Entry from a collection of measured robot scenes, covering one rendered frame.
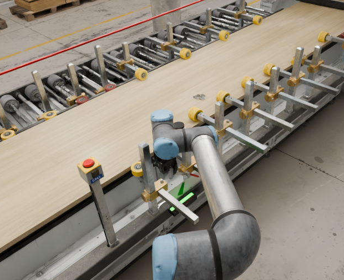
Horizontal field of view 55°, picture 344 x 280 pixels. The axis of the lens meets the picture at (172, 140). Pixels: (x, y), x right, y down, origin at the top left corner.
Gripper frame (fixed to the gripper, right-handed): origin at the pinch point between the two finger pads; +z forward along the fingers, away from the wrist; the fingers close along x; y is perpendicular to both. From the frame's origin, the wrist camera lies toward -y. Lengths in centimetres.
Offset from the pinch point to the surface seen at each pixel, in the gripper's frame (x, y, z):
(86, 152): -52, 17, 6
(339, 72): 9, -145, 1
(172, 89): -66, -61, 6
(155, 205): -6.0, 7.6, 20.1
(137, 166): -21.6, 4.1, 5.2
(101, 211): -6.0, 35.0, 0.4
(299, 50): -7, -116, -20
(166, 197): 0.8, 4.7, 10.6
